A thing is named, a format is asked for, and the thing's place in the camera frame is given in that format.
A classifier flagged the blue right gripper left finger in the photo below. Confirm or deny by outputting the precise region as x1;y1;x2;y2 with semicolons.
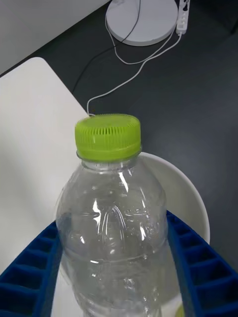
0;219;66;317

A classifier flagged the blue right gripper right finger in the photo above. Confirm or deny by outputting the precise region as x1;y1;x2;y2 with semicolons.
166;210;238;317

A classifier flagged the clear bottle with green cap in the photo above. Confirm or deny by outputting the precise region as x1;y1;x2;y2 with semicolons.
55;113;184;317

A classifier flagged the grey plastic bin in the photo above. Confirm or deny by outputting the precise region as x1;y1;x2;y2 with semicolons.
58;151;211;317

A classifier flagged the round white stand base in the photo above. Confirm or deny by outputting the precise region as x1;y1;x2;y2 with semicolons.
106;0;179;47

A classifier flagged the white power strip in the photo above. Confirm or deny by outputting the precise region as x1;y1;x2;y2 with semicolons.
175;0;191;35

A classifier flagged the white cable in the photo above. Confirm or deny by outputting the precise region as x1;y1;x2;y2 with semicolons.
86;33;183;117
105;12;179;66

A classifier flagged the thin black cable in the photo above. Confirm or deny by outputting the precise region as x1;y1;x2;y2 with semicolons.
71;0;142;95

